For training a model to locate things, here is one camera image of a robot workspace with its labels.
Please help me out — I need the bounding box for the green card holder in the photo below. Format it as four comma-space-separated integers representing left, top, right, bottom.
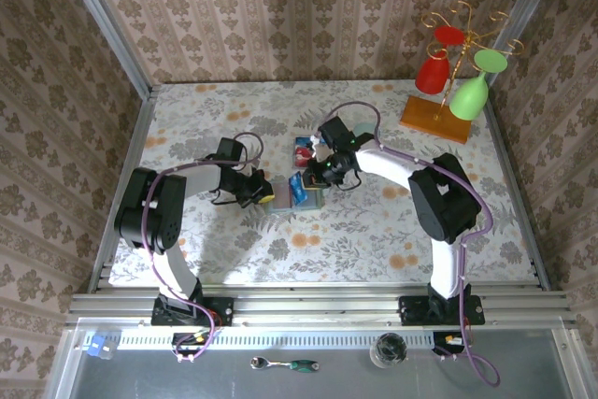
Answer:
265, 178, 326, 214

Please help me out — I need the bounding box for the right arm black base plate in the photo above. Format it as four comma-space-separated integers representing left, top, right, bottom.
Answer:
398, 294, 486, 327

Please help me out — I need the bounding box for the blue white plastic connector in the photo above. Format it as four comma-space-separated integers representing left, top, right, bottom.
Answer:
86, 334, 116, 361

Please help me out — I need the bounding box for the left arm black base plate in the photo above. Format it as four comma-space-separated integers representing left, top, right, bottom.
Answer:
151, 296, 235, 328

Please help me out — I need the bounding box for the aluminium side rail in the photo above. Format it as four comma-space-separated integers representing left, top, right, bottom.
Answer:
481, 102, 553, 292
87, 84, 159, 295

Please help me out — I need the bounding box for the red wine glass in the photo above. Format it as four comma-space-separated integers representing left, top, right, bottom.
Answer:
414, 24, 467, 95

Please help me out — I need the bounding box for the white slotted cable duct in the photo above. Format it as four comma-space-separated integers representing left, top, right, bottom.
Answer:
83, 327, 468, 351

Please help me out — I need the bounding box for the gold wire rack wooden base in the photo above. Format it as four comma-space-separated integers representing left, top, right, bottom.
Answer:
399, 0, 525, 145

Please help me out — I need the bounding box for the clear acrylic tray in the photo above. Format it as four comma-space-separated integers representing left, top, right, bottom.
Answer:
292, 135, 324, 169

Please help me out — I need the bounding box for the green wine glass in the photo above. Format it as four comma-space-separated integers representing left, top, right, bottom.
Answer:
448, 48, 508, 121

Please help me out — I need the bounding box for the clear glass jar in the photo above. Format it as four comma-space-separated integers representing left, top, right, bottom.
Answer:
369, 332, 407, 369

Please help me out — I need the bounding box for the ratchet wrench green handle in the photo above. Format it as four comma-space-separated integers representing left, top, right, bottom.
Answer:
249, 355, 320, 372

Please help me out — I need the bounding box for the grey metal shelf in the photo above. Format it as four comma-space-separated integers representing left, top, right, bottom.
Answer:
44, 317, 598, 399

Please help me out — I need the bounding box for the black cable connector block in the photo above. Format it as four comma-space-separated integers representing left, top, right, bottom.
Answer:
171, 331, 221, 358
432, 331, 467, 357

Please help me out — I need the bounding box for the aluminium frame beam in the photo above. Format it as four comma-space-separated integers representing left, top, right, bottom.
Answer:
64, 282, 578, 329

